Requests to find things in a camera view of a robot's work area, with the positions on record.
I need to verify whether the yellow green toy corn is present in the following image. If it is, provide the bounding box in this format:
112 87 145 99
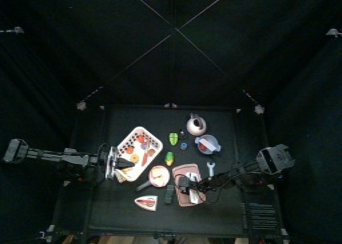
163 151 175 167

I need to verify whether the toy frying pan with egg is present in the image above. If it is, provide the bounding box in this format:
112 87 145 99
135 165 171 192

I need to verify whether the white toy kettle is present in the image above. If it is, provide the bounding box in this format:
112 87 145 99
185 112 208 137

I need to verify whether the white toy knife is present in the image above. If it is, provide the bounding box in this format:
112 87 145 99
188 171 203 204

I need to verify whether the black rectangular block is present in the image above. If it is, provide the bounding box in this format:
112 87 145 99
163 184 175 204

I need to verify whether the white plastic basket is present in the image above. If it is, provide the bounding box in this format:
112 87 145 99
115 126 164 183

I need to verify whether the toy pizza slice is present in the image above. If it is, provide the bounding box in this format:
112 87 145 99
133 195 159 212

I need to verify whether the blue toy pot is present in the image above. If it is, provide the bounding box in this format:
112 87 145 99
193 134 223 157

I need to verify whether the black cable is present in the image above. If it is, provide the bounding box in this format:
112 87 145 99
195 174 251 206

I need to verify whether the light blue toy wrench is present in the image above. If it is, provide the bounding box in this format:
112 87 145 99
205 161 216 178

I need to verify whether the pink cutting board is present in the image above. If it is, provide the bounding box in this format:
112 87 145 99
171 163 208 208

